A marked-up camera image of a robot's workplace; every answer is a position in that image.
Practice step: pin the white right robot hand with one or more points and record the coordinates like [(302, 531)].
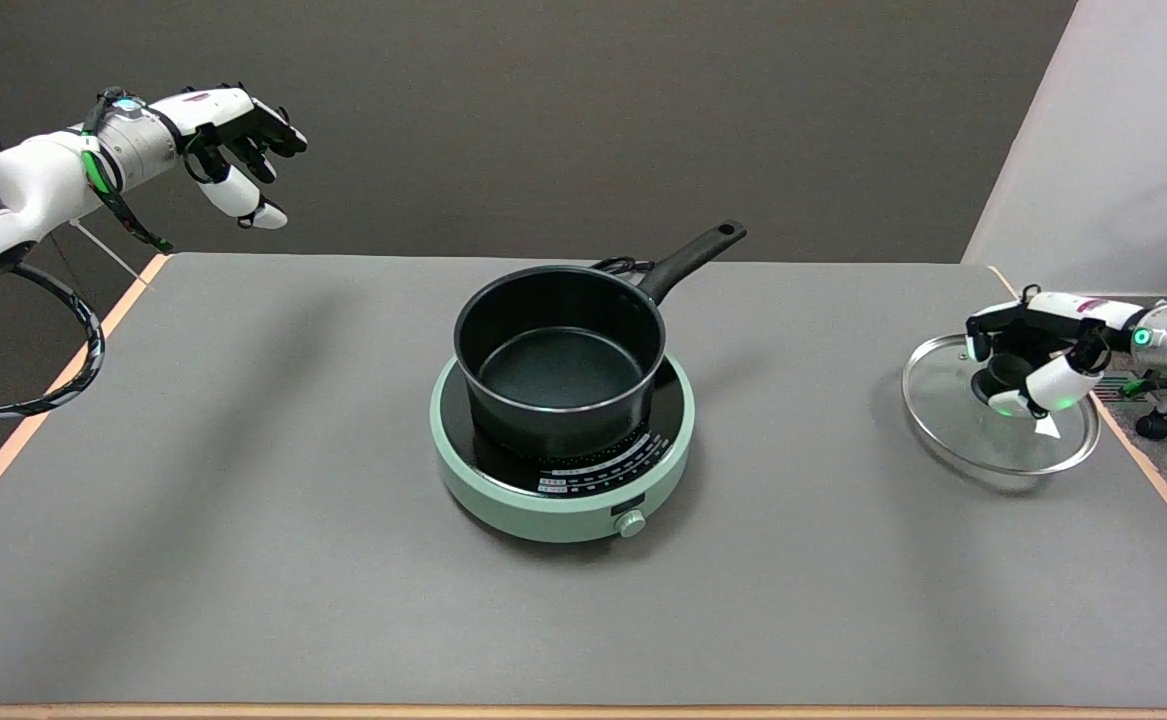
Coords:
[(1068, 312)]

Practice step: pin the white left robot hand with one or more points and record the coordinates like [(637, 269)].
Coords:
[(208, 105)]

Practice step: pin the glass pot lid black knob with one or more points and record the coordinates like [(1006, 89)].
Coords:
[(943, 410)]

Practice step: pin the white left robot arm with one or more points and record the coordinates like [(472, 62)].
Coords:
[(33, 180)]

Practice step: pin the floor vent grille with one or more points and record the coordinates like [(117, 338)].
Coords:
[(1113, 382)]

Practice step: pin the white stand leg with caster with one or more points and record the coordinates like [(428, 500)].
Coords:
[(1153, 426)]

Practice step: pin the mint green induction cooker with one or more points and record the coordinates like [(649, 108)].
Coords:
[(503, 490)]

